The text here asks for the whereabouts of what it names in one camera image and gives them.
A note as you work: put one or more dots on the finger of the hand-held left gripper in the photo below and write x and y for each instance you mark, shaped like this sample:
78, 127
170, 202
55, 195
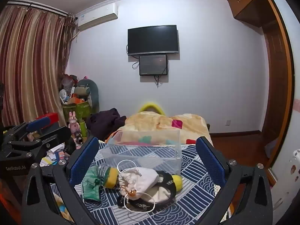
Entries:
55, 134
38, 123

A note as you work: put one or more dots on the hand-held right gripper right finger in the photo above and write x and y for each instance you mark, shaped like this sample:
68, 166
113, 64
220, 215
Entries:
209, 160

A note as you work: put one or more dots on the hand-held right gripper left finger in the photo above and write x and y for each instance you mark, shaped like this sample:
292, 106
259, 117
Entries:
82, 160

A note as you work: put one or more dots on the green cloth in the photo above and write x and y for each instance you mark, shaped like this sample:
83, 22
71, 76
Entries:
91, 182

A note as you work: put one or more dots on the yellow sponge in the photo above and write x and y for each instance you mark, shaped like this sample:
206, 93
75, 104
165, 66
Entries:
112, 175

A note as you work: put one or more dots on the yellow ball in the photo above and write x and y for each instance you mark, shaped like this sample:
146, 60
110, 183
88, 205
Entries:
177, 182

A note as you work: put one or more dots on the clear plastic box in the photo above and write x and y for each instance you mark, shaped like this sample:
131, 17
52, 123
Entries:
143, 154

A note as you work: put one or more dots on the red box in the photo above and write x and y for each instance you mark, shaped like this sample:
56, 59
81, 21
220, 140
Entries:
50, 117

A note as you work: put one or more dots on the pile of papers and books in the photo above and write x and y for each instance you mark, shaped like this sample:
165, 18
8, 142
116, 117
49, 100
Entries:
55, 155

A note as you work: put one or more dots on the black flashlight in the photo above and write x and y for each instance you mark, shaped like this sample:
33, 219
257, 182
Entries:
79, 138

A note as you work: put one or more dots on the pink bunny figure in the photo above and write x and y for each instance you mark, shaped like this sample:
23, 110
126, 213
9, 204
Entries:
74, 123

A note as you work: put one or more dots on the green bottle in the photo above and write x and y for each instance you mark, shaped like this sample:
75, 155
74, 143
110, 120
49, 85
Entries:
83, 129

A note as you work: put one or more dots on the green storage box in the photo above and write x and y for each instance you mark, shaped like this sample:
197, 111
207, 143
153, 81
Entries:
79, 110

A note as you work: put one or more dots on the small white fan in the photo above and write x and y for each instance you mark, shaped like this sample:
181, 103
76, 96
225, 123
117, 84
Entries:
63, 95

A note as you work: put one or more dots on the blue patterned bed sheet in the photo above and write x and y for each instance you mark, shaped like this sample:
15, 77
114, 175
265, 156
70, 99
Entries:
187, 192

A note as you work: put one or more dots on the dark clothes pile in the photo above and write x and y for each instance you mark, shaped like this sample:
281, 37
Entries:
105, 121

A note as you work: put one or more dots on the red plastic bag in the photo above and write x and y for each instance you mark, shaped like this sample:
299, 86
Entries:
68, 80

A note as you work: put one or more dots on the grey plush toy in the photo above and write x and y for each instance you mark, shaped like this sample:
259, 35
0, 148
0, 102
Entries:
88, 91

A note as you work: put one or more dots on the striped curtain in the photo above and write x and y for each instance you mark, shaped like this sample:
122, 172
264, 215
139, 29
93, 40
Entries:
30, 63

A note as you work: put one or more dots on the yellow printed blanket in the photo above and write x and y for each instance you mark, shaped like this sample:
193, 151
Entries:
152, 123

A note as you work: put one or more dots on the yellow hoop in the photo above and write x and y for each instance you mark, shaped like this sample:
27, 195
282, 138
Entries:
150, 104

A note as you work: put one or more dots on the wooden door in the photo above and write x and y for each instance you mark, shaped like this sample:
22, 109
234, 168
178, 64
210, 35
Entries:
277, 86

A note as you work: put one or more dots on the small black monitor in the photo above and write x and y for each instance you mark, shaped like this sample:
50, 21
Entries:
153, 65

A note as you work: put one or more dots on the white air conditioner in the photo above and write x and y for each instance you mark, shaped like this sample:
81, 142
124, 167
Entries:
98, 16

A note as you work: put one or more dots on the wooden overhead cabinet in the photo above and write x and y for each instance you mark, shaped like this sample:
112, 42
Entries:
248, 2

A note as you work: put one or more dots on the black wall television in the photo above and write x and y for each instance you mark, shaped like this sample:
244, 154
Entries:
153, 39

